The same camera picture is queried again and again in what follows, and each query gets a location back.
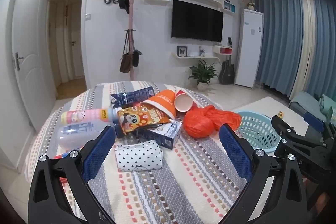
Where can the white room door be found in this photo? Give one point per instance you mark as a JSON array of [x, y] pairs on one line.
[[31, 56]]

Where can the red plastic wrapper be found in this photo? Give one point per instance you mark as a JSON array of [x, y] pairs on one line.
[[59, 155]]

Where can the blue drink carton box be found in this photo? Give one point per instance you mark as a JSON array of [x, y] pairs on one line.
[[162, 134]]

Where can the clear plastic bottle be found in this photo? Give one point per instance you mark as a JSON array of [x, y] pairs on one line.
[[76, 134]]

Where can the wall-mounted black television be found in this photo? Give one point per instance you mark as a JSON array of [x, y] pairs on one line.
[[197, 20]]

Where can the pink coat rack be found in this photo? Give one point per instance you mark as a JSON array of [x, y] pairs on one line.
[[130, 29]]

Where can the orange paper cup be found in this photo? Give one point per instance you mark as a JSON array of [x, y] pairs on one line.
[[162, 103]]

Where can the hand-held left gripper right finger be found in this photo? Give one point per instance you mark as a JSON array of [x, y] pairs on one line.
[[236, 153]]

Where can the red paper cup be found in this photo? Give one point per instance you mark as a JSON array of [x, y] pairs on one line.
[[181, 94]]

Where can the black hanging bag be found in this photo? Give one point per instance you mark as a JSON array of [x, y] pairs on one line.
[[135, 58]]

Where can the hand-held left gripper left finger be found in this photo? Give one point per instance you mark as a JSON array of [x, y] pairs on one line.
[[97, 150]]

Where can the framed butterfly picture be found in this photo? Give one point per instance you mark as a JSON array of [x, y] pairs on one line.
[[182, 51]]

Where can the teal sofa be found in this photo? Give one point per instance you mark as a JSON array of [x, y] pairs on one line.
[[302, 100]]

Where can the pink plastic bottle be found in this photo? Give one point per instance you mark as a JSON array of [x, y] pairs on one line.
[[84, 116]]

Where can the white light switch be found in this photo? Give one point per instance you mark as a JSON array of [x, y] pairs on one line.
[[88, 17]]

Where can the white coffee table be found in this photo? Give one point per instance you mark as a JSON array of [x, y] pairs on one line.
[[288, 113]]

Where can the small colourful figurine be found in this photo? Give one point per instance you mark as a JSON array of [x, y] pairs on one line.
[[201, 51]]

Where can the orange panda snack packet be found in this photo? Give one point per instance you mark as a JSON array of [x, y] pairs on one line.
[[141, 119]]

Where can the brown hanging bag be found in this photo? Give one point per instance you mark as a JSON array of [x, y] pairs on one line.
[[126, 64]]

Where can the white standing air conditioner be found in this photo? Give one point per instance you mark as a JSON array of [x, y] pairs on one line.
[[248, 50]]

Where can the orange plastic bag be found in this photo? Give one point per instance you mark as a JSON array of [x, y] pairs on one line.
[[197, 124]]

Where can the dark blue carton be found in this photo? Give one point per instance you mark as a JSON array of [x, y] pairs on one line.
[[131, 98]]

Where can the striped table cloth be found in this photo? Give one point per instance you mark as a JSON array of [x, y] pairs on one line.
[[183, 174]]

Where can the small blue wall box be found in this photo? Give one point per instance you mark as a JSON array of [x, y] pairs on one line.
[[229, 6]]

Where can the black hat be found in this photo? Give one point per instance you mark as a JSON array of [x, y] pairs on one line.
[[124, 3]]

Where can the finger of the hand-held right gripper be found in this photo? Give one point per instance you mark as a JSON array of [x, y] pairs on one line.
[[313, 121], [283, 126]]

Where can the green potted plant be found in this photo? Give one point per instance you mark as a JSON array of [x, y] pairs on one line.
[[202, 74]]

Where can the light blue plastic basket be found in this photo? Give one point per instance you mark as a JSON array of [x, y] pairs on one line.
[[257, 129]]

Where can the white dotted fabric pouch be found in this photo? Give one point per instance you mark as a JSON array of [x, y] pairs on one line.
[[139, 155]]

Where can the blue curtain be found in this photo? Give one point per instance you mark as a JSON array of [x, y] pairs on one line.
[[275, 43], [324, 56]]

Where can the teal cushion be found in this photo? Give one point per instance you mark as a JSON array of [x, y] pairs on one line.
[[328, 106]]

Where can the white and red wall box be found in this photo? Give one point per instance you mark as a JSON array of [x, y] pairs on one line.
[[223, 50]]

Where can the low white wall shelf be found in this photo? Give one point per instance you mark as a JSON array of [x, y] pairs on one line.
[[194, 57]]

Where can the cream curtain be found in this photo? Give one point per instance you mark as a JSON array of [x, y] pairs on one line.
[[303, 50]]

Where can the white hallway door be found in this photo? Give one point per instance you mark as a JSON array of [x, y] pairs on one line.
[[77, 56]]

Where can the black guitar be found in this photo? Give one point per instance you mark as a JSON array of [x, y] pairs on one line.
[[226, 74]]

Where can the small colourful toy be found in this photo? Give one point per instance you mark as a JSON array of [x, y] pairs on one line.
[[281, 114]]

